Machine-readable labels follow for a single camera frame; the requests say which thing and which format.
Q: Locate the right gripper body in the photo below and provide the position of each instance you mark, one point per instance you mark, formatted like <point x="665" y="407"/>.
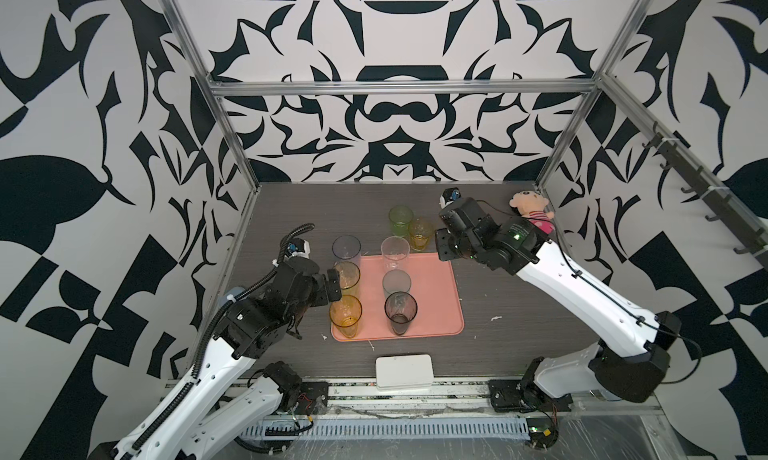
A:
<point x="450" y="247"/>

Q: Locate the dark grey glass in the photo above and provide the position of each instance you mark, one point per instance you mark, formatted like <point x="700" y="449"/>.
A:
<point x="400" y="308"/>

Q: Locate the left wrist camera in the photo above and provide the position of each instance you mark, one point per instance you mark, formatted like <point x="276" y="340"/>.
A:
<point x="297" y="247"/>

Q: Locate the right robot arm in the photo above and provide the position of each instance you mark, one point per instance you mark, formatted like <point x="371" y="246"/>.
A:
<point x="631" y="356"/>

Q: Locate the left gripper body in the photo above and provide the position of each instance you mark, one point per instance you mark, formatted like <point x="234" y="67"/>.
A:
<point x="316" y="292"/>

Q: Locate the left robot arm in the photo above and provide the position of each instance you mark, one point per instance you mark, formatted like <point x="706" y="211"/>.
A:
<point x="189" y="423"/>

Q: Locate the yellow short glass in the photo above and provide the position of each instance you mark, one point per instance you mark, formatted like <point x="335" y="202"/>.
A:
<point x="421" y="231"/>

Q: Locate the blue-purple glass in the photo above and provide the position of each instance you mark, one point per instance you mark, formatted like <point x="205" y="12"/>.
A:
<point x="347" y="249"/>

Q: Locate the amber tall glass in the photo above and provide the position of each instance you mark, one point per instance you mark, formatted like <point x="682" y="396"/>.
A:
<point x="345" y="315"/>

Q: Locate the yellow-green glass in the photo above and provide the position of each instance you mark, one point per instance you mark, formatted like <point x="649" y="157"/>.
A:
<point x="350" y="278"/>

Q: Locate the white cable duct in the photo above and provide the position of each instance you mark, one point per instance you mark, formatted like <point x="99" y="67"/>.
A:
<point x="392" y="429"/>

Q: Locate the wall hook rail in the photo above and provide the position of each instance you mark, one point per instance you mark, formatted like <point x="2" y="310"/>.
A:
<point x="702" y="184"/>

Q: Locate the teal glass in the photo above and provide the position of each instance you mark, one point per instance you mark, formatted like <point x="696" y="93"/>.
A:
<point x="396" y="281"/>

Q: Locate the clear tall glass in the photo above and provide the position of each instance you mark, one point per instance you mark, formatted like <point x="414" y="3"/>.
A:
<point x="395" y="251"/>

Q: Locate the pink plush doll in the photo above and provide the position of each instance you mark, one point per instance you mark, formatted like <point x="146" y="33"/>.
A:
<point x="534" y="208"/>

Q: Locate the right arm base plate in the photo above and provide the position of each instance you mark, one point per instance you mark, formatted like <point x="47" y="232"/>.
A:
<point x="510" y="395"/>

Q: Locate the pink tray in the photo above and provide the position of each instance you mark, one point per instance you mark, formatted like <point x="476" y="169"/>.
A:
<point x="433" y="287"/>

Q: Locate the green small glass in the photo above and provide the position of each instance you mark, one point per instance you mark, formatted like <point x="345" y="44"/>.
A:
<point x="400" y="218"/>

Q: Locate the white box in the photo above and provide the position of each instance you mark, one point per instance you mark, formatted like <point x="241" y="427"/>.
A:
<point x="404" y="372"/>

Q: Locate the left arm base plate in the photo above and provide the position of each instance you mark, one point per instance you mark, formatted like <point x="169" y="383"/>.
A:
<point x="312" y="398"/>

